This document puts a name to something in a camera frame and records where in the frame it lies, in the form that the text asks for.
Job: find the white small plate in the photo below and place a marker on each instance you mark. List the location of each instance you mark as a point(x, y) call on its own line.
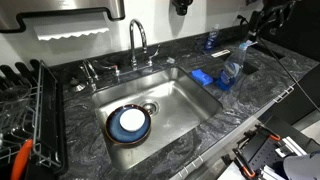
point(132, 120)

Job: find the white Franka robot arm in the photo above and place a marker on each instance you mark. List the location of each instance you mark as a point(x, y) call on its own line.
point(301, 166)

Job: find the metal sink drain strainer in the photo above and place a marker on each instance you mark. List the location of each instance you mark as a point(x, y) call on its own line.
point(150, 108)

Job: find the stainless steel sink basin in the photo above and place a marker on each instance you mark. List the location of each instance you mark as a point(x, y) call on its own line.
point(180, 106)

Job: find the round chrome counter cap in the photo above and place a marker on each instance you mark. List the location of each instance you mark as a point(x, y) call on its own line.
point(76, 86)

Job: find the blue sponge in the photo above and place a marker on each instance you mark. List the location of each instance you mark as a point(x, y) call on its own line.
point(202, 77)

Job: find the chrome gooseneck faucet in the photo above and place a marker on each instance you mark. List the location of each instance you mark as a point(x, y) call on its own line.
point(133, 43)

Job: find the blue plate with brown rim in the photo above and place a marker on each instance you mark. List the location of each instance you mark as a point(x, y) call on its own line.
point(115, 130)

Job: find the white label strip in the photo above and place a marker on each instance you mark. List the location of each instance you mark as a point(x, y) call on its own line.
point(221, 53)

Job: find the chrome side sprayer fixture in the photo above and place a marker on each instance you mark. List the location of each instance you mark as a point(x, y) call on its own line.
point(89, 75)

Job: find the small blue soap bottle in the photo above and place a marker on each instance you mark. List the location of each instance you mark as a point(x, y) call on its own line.
point(211, 38)

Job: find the large blue dish soap bottle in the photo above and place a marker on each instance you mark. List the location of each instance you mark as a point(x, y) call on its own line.
point(231, 71)

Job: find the white paper towel sheet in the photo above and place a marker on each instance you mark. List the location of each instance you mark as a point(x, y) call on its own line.
point(70, 31)

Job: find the black robot cart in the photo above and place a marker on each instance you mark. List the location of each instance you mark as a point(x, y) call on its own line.
point(263, 153)

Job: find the stainless paper towel dispenser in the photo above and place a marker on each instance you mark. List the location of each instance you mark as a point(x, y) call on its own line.
point(66, 5)

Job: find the orange utensil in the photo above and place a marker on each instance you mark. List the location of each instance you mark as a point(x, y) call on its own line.
point(20, 160)

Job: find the black wall plug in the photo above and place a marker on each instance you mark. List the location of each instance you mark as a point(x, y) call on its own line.
point(241, 19)

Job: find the black camera tripod mount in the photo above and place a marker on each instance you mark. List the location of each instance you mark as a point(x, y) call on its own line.
point(266, 16)

